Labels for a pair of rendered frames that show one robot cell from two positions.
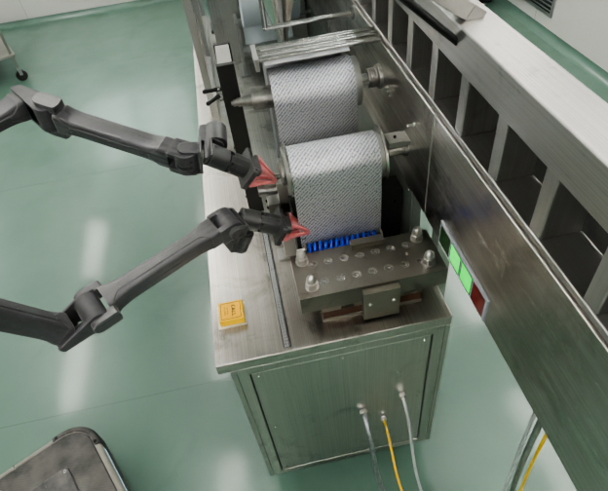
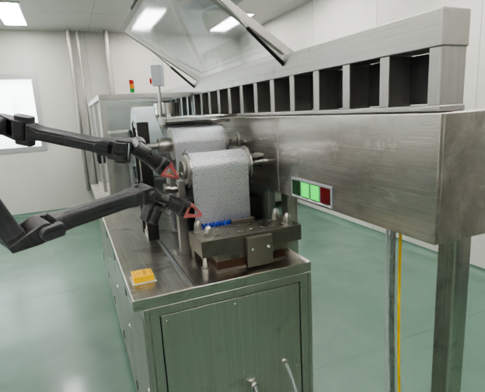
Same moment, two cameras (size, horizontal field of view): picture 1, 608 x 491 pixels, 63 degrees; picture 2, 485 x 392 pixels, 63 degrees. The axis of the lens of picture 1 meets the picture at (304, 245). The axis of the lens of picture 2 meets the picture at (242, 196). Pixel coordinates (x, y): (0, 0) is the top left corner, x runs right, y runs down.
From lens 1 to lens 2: 0.81 m
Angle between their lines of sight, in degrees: 36
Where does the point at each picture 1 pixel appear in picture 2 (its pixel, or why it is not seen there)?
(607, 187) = (370, 38)
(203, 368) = not seen: outside the picture
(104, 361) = not seen: outside the picture
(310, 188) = (203, 176)
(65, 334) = (18, 233)
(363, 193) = (237, 184)
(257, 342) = (166, 287)
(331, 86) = (210, 134)
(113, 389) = not seen: outside the picture
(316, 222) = (206, 206)
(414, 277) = (280, 229)
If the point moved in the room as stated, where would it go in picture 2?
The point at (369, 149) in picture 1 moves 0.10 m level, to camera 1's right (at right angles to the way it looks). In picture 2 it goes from (239, 153) to (262, 152)
